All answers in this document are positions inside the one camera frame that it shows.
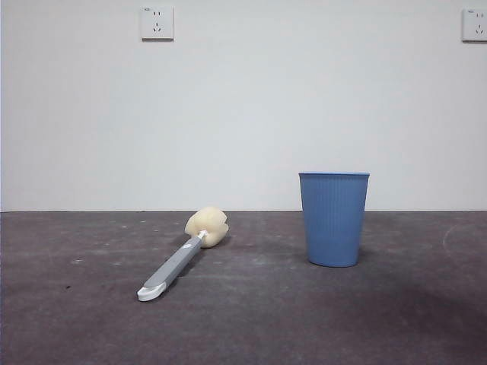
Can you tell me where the blue ribbed plastic cup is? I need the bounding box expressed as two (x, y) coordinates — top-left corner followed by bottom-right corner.
(298, 171), (371, 268)

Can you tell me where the grey-handled sponge cup brush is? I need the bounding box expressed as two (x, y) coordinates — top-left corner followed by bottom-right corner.
(136, 205), (230, 303)

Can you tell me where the white wall power socket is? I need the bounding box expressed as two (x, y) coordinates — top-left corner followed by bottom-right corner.
(461, 8), (487, 43)
(141, 6), (176, 42)

